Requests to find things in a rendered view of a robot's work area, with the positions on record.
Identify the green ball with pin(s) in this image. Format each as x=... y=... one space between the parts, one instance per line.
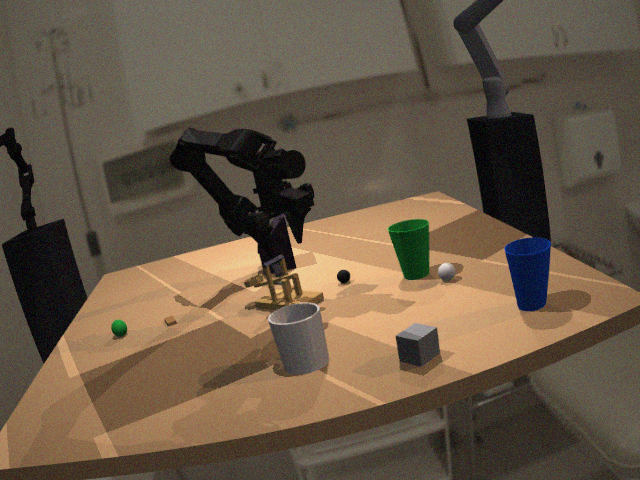
x=119 y=328

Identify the green plastic cup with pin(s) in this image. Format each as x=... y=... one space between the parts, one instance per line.
x=411 y=242

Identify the dark blue cup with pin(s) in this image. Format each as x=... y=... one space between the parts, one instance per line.
x=529 y=262

